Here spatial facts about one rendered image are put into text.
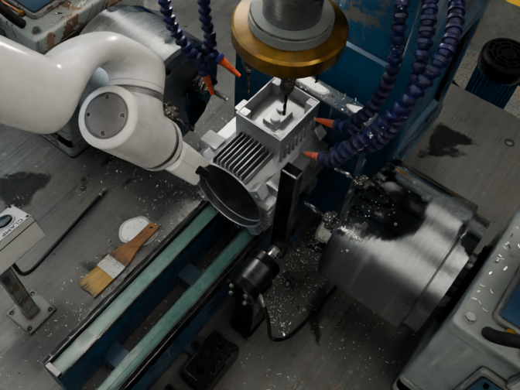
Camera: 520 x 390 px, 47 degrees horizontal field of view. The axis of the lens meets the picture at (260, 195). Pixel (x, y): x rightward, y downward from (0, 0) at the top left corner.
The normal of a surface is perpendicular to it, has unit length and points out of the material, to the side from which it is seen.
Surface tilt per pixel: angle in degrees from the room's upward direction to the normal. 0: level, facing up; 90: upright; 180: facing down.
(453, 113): 0
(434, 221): 6
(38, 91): 72
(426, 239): 21
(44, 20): 0
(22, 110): 88
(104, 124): 31
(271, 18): 90
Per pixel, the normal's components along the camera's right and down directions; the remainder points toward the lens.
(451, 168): 0.06, -0.55
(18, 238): 0.74, 0.25
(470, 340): -0.61, 0.65
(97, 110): -0.27, -0.16
